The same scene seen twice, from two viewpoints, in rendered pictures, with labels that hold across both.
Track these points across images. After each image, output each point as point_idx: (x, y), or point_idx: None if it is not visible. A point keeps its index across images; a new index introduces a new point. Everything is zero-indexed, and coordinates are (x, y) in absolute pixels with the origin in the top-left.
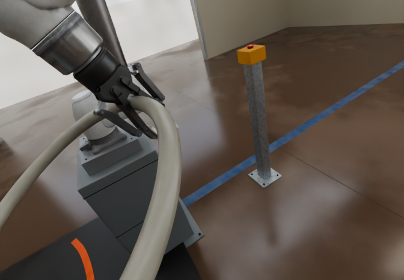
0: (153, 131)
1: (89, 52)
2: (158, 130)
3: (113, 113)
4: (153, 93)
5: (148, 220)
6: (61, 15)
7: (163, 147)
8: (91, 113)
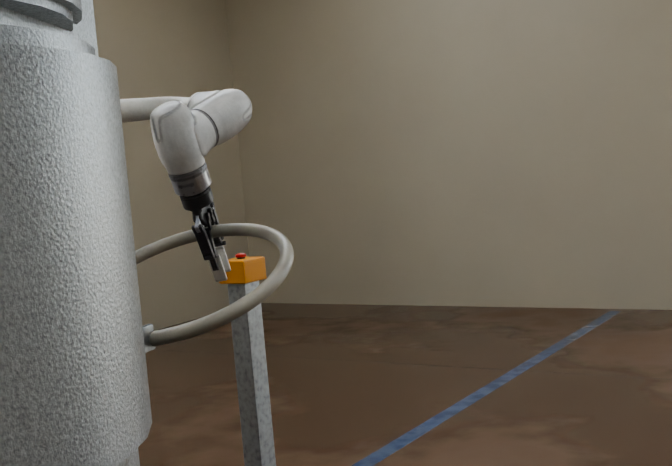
0: (218, 261)
1: (210, 183)
2: (261, 228)
3: (205, 230)
4: None
5: (284, 243)
6: (204, 160)
7: (272, 230)
8: (153, 244)
